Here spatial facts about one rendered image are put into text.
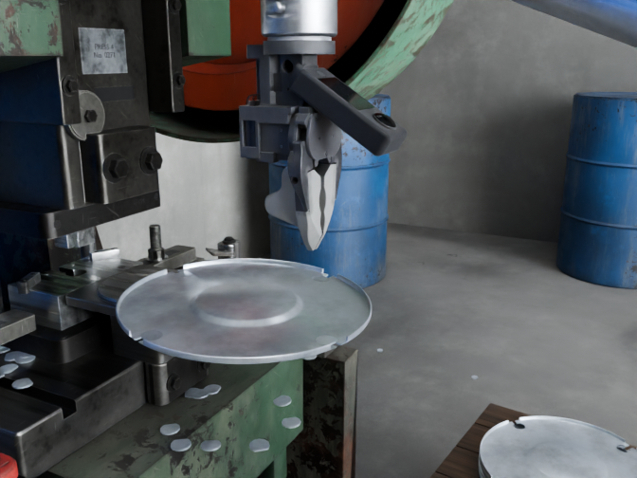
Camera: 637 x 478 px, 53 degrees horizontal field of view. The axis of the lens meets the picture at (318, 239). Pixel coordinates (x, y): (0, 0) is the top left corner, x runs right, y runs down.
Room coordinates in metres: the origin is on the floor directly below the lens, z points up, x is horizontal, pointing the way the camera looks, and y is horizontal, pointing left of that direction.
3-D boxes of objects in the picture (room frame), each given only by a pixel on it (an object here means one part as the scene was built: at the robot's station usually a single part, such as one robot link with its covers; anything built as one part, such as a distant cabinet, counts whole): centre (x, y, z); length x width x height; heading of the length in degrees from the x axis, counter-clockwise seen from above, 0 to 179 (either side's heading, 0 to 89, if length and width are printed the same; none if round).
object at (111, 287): (0.74, 0.17, 0.72); 0.25 x 0.14 x 0.14; 63
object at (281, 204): (0.65, 0.03, 0.91); 0.06 x 0.03 x 0.09; 62
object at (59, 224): (0.82, 0.33, 0.86); 0.20 x 0.16 x 0.05; 153
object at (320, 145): (0.67, 0.03, 1.01); 0.09 x 0.08 x 0.12; 62
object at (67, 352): (0.82, 0.33, 0.72); 0.20 x 0.16 x 0.03; 153
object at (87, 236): (0.81, 0.32, 0.84); 0.05 x 0.03 x 0.04; 153
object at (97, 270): (0.82, 0.32, 0.76); 0.15 x 0.09 x 0.05; 153
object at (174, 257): (0.97, 0.25, 0.76); 0.17 x 0.06 x 0.10; 153
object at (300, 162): (0.64, 0.01, 0.95); 0.05 x 0.02 x 0.09; 152
